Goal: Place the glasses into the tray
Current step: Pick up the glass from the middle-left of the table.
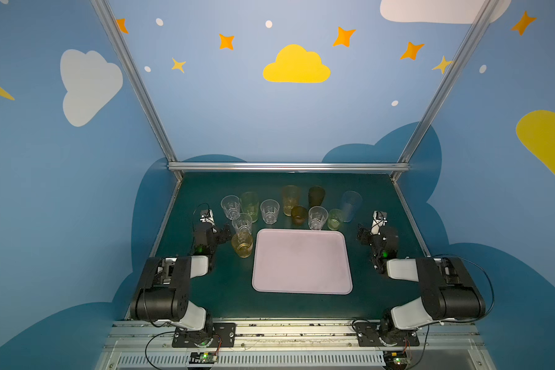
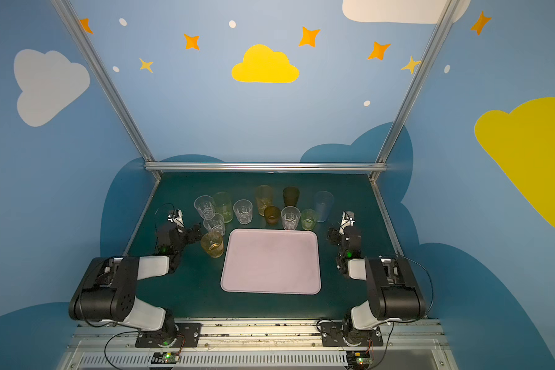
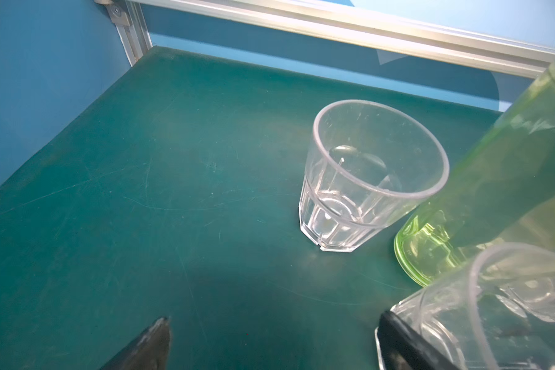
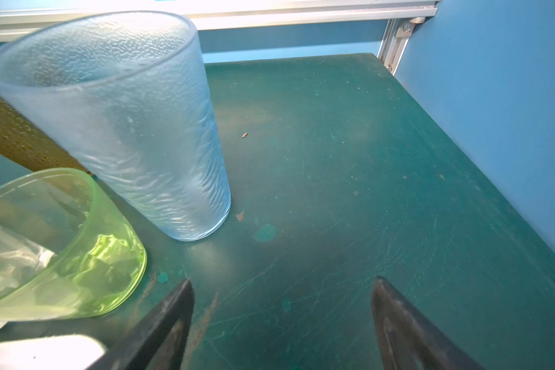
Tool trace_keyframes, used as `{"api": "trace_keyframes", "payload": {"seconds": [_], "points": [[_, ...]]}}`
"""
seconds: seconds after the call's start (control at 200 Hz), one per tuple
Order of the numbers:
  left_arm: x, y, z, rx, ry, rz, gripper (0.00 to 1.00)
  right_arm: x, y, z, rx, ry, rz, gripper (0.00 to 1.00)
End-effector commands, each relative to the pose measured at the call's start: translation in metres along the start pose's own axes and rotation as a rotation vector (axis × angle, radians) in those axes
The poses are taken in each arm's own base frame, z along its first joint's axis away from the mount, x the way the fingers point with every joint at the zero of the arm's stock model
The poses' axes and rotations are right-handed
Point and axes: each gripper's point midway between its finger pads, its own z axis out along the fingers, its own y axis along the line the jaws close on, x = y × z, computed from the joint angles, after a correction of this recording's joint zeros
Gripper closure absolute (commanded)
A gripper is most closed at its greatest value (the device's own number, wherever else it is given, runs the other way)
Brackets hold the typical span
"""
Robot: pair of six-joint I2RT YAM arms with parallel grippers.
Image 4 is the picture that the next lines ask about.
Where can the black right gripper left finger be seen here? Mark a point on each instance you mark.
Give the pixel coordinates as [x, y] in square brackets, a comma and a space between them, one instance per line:
[159, 340]

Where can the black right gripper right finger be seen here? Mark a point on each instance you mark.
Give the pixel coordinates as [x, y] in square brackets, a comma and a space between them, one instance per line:
[407, 339]

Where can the short green glass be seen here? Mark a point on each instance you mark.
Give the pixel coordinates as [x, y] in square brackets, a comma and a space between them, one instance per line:
[66, 250]

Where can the frosted blue tall tumbler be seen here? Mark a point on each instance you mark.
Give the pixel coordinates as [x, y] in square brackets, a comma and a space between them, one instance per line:
[126, 94]

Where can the dark brown textured tall cup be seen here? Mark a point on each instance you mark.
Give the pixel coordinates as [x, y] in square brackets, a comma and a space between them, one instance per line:
[25, 144]

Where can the aluminium right frame post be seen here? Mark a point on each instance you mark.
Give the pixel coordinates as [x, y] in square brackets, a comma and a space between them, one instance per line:
[396, 37]

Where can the aluminium back frame rail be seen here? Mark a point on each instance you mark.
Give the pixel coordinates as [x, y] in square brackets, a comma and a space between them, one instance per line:
[18, 18]

